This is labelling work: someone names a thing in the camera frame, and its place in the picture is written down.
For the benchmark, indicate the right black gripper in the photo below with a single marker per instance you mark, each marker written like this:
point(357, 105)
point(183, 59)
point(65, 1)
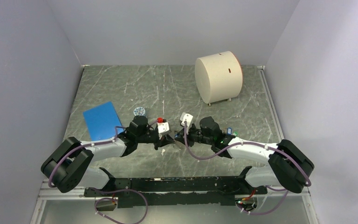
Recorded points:
point(190, 143)

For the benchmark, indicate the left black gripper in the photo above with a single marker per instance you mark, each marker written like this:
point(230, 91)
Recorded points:
point(166, 139)

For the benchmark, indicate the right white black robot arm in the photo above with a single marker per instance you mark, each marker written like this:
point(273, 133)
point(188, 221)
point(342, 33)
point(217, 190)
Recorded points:
point(284, 164)

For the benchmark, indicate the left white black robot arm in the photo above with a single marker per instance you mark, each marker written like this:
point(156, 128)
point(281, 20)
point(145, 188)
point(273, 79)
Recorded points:
point(69, 165)

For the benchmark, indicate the cream cylindrical container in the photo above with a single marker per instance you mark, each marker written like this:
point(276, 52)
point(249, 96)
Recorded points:
point(218, 77)

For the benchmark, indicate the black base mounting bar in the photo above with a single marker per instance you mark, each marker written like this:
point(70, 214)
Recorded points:
point(222, 190)

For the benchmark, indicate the blue flat board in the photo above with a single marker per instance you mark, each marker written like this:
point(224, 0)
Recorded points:
point(101, 121)

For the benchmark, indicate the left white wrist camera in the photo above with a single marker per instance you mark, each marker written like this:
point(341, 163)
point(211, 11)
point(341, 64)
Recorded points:
point(163, 126)

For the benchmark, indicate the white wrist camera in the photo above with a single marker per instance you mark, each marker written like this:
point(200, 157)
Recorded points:
point(163, 126)
point(186, 118)

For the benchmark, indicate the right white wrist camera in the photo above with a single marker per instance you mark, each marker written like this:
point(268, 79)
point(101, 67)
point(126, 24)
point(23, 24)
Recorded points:
point(186, 118)

